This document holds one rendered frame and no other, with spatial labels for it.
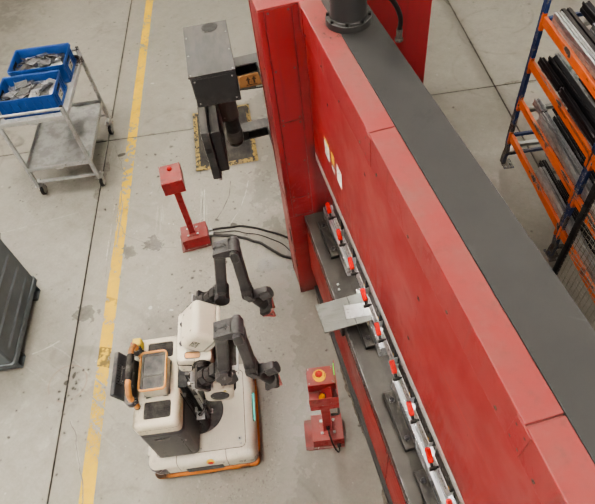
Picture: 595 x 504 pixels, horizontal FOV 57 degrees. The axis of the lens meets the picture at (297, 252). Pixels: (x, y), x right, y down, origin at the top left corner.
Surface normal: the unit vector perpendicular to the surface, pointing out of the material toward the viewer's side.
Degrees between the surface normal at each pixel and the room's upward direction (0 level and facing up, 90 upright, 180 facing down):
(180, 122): 0
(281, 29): 90
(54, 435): 0
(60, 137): 0
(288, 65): 90
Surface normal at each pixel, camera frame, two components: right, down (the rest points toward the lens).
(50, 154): -0.09, -0.61
